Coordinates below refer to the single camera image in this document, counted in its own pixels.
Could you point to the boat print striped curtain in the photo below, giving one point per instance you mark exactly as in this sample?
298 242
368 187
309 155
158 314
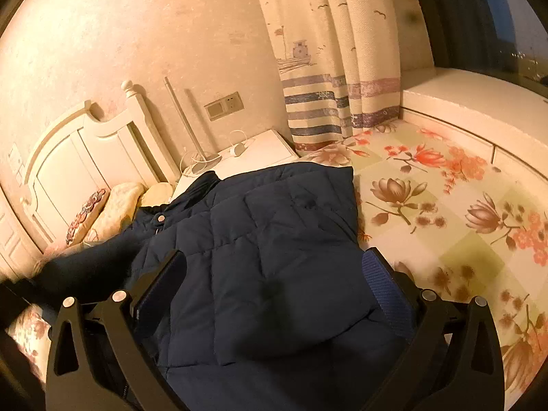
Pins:
317 60

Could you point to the embroidered dark patterned pillow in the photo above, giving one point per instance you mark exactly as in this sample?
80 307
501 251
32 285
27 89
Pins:
85 218

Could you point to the pale yellow pillow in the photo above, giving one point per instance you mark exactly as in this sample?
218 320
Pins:
156 192
122 199

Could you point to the wall switch socket panel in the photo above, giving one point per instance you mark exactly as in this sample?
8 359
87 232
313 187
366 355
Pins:
223 106

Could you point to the slim pole desk lamp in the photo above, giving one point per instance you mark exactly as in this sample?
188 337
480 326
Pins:
205 162

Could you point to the navy quilted down jacket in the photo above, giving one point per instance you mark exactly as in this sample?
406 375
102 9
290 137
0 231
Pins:
265 244

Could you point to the dark window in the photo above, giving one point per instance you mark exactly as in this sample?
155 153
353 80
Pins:
483 17

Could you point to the floral bed sheet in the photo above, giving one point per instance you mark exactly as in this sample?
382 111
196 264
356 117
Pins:
449 222

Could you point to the white cabinet door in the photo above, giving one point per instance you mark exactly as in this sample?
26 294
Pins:
10 244

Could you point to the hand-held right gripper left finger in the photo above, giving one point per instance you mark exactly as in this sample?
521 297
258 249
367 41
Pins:
157 293

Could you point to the white nightstand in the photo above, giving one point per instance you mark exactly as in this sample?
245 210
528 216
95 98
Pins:
269 150

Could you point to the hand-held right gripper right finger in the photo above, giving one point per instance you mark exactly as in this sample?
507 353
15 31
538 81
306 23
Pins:
385 293

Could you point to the white window ledge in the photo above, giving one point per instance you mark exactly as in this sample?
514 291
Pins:
462 94

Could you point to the white wooden headboard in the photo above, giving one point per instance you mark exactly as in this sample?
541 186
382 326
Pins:
85 158

